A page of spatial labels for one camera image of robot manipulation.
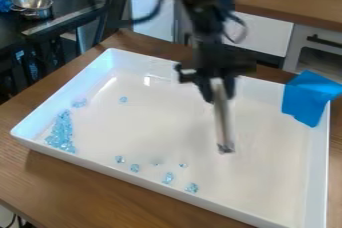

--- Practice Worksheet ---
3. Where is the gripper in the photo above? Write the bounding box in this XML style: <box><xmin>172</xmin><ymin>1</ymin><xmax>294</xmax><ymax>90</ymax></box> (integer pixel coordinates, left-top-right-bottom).
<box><xmin>173</xmin><ymin>40</ymin><xmax>258</xmax><ymax>104</ymax></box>

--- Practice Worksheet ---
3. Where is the grey stick tool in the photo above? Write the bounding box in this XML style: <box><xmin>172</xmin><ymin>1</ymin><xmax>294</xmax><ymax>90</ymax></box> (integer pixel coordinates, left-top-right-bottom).
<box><xmin>209</xmin><ymin>79</ymin><xmax>237</xmax><ymax>155</ymax></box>

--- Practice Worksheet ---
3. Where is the pile of blue bits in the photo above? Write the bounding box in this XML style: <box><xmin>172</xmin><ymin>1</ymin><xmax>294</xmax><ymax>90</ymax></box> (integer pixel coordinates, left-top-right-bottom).
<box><xmin>42</xmin><ymin>96</ymin><xmax>91</xmax><ymax>155</ymax></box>
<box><xmin>113</xmin><ymin>154</ymin><xmax>201</xmax><ymax>195</ymax></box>

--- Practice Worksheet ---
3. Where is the white tray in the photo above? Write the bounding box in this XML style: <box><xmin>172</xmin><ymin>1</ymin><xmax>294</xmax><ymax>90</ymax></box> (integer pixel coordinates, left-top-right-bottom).
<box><xmin>9</xmin><ymin>47</ymin><xmax>333</xmax><ymax>228</ymax></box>

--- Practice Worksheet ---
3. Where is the white cabinet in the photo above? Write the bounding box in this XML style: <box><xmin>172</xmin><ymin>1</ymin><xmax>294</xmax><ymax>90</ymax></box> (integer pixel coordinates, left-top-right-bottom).
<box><xmin>128</xmin><ymin>0</ymin><xmax>297</xmax><ymax>58</ymax></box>

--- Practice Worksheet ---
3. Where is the blue cloth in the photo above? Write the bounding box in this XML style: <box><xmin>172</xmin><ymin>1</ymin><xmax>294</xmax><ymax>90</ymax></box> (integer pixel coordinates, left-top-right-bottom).
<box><xmin>280</xmin><ymin>69</ymin><xmax>342</xmax><ymax>129</ymax></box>

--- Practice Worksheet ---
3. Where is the wooden desk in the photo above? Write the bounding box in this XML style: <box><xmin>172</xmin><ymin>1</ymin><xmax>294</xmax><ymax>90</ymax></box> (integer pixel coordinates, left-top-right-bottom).
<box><xmin>105</xmin><ymin>0</ymin><xmax>342</xmax><ymax>34</ymax></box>

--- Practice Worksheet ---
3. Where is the black table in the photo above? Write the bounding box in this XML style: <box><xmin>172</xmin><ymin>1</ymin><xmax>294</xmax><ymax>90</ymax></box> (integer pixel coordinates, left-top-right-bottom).
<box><xmin>0</xmin><ymin>0</ymin><xmax>110</xmax><ymax>83</ymax></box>

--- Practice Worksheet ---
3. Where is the silver pot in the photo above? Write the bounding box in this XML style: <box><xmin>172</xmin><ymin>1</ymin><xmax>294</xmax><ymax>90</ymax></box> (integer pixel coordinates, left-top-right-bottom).
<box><xmin>8</xmin><ymin>0</ymin><xmax>55</xmax><ymax>20</ymax></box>

